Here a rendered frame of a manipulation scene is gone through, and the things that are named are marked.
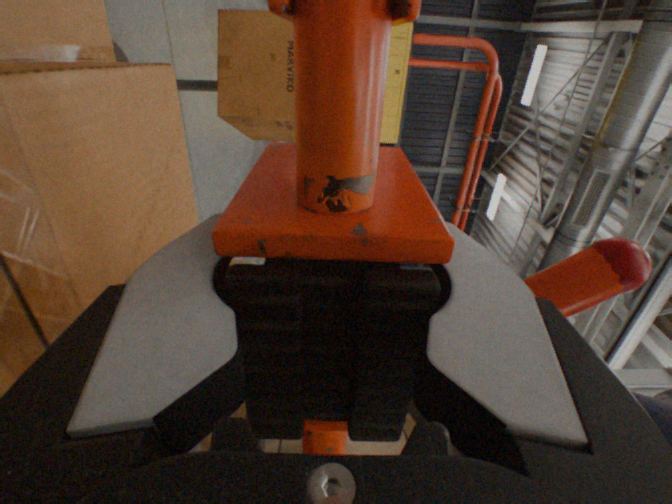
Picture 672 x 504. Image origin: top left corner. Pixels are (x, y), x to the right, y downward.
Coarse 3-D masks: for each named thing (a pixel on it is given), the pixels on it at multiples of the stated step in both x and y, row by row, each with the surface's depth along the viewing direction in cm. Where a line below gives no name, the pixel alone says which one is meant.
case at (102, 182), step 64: (0, 64) 20; (64, 64) 21; (128, 64) 22; (0, 128) 13; (64, 128) 16; (128, 128) 21; (0, 192) 13; (64, 192) 16; (128, 192) 21; (192, 192) 32; (0, 256) 13; (64, 256) 16; (128, 256) 22; (0, 320) 13; (64, 320) 16; (0, 384) 13
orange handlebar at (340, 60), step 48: (288, 0) 7; (336, 0) 6; (384, 0) 7; (336, 48) 7; (384, 48) 7; (336, 96) 7; (384, 96) 8; (336, 144) 8; (336, 192) 8; (336, 432) 14
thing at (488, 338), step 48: (480, 288) 8; (528, 288) 9; (432, 336) 7; (480, 336) 7; (528, 336) 7; (432, 384) 7; (480, 384) 6; (528, 384) 6; (480, 432) 6; (528, 432) 5; (576, 432) 5
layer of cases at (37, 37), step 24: (0, 0) 49; (24, 0) 53; (48, 0) 58; (72, 0) 64; (96, 0) 71; (0, 24) 50; (24, 24) 54; (48, 24) 59; (72, 24) 64; (96, 24) 71; (0, 48) 50; (24, 48) 54; (48, 48) 59; (72, 48) 65; (96, 48) 72
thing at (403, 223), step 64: (256, 192) 10; (384, 192) 10; (256, 256) 8; (320, 256) 8; (384, 256) 8; (448, 256) 8; (256, 320) 8; (320, 320) 9; (384, 320) 8; (256, 384) 10; (320, 384) 11; (384, 384) 10
